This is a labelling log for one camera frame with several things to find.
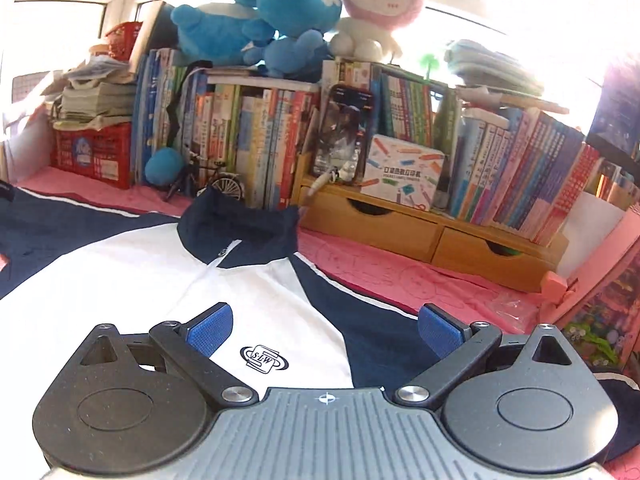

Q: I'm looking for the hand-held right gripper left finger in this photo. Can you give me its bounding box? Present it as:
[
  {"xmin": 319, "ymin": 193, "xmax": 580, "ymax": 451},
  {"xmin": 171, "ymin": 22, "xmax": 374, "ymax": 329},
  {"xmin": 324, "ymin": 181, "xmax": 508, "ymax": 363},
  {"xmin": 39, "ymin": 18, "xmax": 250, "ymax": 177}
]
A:
[{"xmin": 77, "ymin": 302, "xmax": 258, "ymax": 407}]

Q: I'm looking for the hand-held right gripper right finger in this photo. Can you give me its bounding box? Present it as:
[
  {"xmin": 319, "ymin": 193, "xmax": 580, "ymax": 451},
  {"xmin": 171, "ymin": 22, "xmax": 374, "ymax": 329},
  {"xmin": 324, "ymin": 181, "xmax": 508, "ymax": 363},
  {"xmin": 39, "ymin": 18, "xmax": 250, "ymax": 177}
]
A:
[{"xmin": 395, "ymin": 302, "xmax": 573, "ymax": 407}]

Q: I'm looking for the white and navy jacket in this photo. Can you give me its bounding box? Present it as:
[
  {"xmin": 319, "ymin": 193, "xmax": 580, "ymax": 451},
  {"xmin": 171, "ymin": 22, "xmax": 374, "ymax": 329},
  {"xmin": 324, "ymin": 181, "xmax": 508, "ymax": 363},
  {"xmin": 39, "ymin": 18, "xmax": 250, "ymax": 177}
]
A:
[{"xmin": 0, "ymin": 187, "xmax": 640, "ymax": 463}]

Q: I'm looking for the pink rabbit print towel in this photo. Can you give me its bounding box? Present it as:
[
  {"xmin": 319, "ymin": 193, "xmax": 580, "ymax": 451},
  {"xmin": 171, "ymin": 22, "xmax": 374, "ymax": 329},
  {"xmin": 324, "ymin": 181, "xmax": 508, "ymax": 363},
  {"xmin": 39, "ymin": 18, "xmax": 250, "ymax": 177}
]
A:
[{"xmin": 15, "ymin": 170, "xmax": 640, "ymax": 480}]

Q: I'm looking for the clear plastic bag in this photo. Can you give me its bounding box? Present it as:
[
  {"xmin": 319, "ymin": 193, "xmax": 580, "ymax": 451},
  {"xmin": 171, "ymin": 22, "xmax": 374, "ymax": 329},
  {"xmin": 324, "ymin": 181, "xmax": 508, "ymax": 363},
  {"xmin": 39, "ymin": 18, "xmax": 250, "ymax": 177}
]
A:
[{"xmin": 487, "ymin": 292, "xmax": 543, "ymax": 333}]

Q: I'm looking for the wooden drawer organizer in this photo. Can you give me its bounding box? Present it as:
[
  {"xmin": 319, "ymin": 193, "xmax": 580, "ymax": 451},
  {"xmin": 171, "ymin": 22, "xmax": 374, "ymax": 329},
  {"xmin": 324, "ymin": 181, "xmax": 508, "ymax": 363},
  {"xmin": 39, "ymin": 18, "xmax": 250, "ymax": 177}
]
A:
[{"xmin": 291, "ymin": 155, "xmax": 571, "ymax": 293}]

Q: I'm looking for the miniature black bicycle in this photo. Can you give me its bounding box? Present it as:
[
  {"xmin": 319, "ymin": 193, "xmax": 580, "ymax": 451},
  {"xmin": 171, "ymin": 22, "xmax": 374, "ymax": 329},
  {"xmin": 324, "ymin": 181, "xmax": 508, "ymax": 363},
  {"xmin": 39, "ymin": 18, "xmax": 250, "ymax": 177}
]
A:
[{"xmin": 165, "ymin": 145, "xmax": 246, "ymax": 203}]

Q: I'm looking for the white printed carton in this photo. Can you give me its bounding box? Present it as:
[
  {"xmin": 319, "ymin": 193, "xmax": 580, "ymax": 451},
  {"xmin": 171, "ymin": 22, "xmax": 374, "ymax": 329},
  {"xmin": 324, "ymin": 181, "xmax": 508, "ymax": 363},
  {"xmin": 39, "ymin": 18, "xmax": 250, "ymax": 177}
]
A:
[{"xmin": 361, "ymin": 134, "xmax": 447, "ymax": 211}]

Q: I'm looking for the pink printed case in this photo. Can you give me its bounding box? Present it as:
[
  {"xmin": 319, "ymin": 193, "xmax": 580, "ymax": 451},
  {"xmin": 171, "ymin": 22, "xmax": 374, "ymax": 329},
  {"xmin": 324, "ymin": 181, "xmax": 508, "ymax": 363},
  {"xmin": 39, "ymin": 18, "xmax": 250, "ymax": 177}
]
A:
[{"xmin": 540, "ymin": 210, "xmax": 640, "ymax": 371}]

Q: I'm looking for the blue plush ball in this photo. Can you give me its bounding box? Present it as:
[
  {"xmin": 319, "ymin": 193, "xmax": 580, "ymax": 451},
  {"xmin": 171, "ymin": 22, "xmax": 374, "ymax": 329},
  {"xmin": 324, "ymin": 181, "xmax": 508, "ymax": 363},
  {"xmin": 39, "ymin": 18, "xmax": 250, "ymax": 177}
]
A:
[{"xmin": 144, "ymin": 147, "xmax": 186, "ymax": 186}]

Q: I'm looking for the white paper board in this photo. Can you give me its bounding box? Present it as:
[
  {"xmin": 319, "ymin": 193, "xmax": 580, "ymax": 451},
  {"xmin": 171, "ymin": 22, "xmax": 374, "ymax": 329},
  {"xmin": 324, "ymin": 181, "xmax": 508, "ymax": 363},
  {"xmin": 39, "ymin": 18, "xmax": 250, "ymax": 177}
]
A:
[{"xmin": 559, "ymin": 192, "xmax": 632, "ymax": 281}]

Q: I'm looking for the row of pink spined books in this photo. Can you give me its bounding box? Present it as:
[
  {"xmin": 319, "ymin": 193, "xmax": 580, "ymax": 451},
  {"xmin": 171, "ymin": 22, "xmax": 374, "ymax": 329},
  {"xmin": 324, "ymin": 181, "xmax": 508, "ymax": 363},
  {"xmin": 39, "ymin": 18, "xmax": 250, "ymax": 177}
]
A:
[{"xmin": 447, "ymin": 105, "xmax": 601, "ymax": 243}]

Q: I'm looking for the white pen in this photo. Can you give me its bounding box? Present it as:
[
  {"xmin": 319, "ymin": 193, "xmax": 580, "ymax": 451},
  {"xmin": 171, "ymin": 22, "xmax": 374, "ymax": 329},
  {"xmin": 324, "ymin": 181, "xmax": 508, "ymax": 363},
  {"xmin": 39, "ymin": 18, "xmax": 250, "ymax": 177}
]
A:
[{"xmin": 307, "ymin": 167, "xmax": 341, "ymax": 201}]

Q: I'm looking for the row of children's books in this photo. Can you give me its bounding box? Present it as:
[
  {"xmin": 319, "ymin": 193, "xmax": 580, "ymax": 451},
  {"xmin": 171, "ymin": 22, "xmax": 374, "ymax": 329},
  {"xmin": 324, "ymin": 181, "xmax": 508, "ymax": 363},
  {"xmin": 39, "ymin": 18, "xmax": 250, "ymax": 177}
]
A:
[{"xmin": 132, "ymin": 47, "xmax": 323, "ymax": 211}]

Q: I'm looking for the red plastic crate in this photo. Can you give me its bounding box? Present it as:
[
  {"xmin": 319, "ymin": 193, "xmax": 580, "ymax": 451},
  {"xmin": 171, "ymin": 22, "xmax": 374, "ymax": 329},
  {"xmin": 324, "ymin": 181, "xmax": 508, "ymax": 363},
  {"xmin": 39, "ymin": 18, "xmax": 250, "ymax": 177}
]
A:
[{"xmin": 54, "ymin": 122, "xmax": 133, "ymax": 191}]

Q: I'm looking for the row of green spined books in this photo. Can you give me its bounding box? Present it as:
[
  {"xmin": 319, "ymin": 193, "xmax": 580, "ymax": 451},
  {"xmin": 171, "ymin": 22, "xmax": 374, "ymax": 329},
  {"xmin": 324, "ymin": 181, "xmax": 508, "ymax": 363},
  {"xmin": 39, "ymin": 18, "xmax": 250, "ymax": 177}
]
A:
[{"xmin": 372, "ymin": 62, "xmax": 458, "ymax": 148}]

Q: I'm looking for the stack of papers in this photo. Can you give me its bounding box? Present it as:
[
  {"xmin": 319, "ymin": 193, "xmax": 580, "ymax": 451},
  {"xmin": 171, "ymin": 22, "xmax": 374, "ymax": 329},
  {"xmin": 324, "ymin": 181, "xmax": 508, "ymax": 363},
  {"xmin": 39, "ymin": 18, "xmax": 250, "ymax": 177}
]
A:
[{"xmin": 42, "ymin": 57, "xmax": 138, "ymax": 131}]

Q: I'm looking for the stack of pale folders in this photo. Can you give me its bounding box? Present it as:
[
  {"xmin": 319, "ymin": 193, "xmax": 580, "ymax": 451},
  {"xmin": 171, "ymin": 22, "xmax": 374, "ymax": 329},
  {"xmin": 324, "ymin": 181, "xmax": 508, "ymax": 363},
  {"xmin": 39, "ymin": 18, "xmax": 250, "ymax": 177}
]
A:
[{"xmin": 444, "ymin": 39, "xmax": 571, "ymax": 116}]

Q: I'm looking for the small green toy plant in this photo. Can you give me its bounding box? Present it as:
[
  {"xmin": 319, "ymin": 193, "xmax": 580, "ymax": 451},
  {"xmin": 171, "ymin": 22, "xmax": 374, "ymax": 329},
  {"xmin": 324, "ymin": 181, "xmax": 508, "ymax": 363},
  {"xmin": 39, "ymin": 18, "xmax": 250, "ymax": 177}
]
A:
[{"xmin": 419, "ymin": 52, "xmax": 442, "ymax": 81}]

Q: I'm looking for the dark blue box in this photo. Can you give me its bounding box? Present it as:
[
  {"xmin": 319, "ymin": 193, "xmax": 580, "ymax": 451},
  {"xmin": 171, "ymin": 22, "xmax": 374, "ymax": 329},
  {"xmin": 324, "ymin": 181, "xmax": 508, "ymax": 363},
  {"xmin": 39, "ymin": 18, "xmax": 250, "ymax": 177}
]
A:
[{"xmin": 585, "ymin": 52, "xmax": 640, "ymax": 161}]

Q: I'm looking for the blue plush toy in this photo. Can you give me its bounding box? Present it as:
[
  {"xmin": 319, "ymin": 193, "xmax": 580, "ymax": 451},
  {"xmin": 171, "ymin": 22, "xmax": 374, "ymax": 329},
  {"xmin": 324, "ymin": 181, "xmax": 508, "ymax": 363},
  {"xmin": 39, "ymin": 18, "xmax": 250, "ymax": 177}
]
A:
[
  {"xmin": 171, "ymin": 0, "xmax": 273, "ymax": 67},
  {"xmin": 241, "ymin": 0, "xmax": 345, "ymax": 80}
]

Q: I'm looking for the red plastic basket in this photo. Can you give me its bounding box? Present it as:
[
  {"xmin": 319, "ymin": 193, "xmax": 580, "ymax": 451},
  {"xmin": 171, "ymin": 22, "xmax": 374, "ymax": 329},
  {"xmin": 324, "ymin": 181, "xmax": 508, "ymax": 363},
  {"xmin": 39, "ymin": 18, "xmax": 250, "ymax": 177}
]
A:
[{"xmin": 102, "ymin": 21, "xmax": 143, "ymax": 63}]

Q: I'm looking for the pink and white plush toy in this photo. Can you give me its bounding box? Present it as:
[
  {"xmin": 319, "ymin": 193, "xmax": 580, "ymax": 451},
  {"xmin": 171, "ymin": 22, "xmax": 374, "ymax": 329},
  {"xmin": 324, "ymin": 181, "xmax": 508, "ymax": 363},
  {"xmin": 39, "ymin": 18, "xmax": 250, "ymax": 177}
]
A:
[{"xmin": 327, "ymin": 0, "xmax": 426, "ymax": 61}]

